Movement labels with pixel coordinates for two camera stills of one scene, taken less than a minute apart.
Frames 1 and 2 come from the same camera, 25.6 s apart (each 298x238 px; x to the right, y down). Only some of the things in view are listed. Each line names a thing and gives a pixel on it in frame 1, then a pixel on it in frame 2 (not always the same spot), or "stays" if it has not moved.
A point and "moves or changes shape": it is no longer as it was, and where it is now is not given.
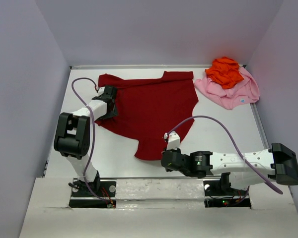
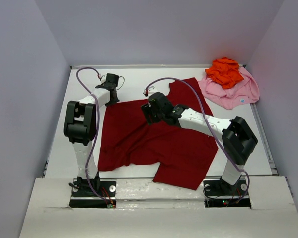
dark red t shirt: (149, 110) moves or changes shape
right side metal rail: (260, 127) stays
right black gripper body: (167, 161) → (148, 113)
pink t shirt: (244, 92) stays
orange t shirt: (225, 71) stays
